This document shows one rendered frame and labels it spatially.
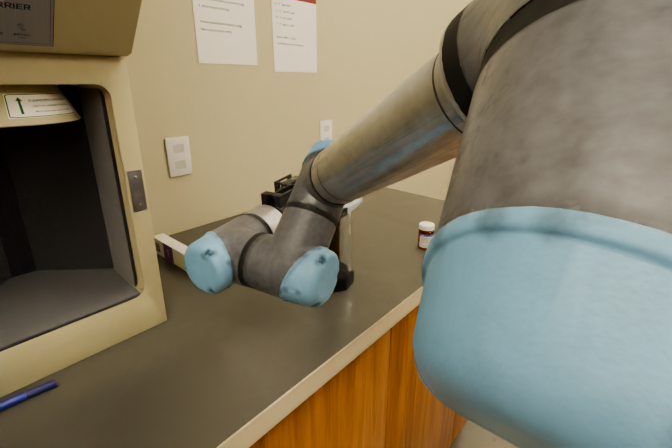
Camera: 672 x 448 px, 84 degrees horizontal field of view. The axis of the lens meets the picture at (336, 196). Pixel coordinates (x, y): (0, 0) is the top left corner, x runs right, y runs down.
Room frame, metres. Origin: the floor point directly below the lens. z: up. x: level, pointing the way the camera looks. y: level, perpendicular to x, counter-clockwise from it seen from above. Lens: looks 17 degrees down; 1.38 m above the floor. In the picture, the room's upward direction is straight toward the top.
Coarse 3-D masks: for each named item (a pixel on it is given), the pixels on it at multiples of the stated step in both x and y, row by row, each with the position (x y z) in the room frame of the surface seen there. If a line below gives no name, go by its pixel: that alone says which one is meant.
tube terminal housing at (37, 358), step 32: (0, 64) 0.49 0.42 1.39; (32, 64) 0.51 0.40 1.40; (64, 64) 0.54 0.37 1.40; (96, 64) 0.57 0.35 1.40; (128, 96) 0.60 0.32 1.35; (128, 128) 0.59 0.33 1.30; (128, 160) 0.59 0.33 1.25; (128, 192) 0.58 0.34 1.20; (128, 224) 0.60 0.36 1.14; (160, 288) 0.60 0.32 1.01; (96, 320) 0.52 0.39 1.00; (128, 320) 0.55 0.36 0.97; (160, 320) 0.59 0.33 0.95; (0, 352) 0.43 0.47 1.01; (32, 352) 0.46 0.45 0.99; (64, 352) 0.48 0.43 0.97; (96, 352) 0.51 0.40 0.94; (0, 384) 0.42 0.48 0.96
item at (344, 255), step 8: (344, 224) 0.71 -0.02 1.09; (336, 232) 0.70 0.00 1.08; (344, 232) 0.71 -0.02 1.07; (336, 240) 0.70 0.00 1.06; (344, 240) 0.71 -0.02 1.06; (336, 248) 0.70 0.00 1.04; (344, 248) 0.71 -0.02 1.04; (344, 256) 0.71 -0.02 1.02; (344, 264) 0.71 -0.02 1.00; (344, 272) 0.71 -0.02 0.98
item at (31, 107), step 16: (0, 96) 0.51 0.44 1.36; (16, 96) 0.52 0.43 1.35; (32, 96) 0.53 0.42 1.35; (48, 96) 0.55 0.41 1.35; (64, 96) 0.60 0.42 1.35; (0, 112) 0.50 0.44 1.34; (16, 112) 0.51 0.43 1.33; (32, 112) 0.52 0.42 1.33; (48, 112) 0.54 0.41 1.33; (64, 112) 0.56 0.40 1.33
